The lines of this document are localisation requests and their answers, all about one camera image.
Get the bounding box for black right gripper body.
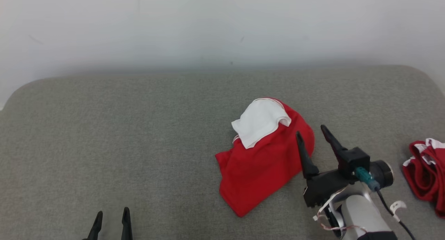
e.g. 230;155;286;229
303;168;355;208

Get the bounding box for red jersey with number 23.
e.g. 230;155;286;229
215;97;315;218

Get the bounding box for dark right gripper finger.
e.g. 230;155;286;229
320;125;348;165
295;131;319;180

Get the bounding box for red shorts with white stripe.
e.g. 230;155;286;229
402;138;445;219

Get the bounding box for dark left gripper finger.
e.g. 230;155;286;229
121;207;134;240
86;211;104;240

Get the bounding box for right black cable teal plug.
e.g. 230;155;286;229
355;166;418;240

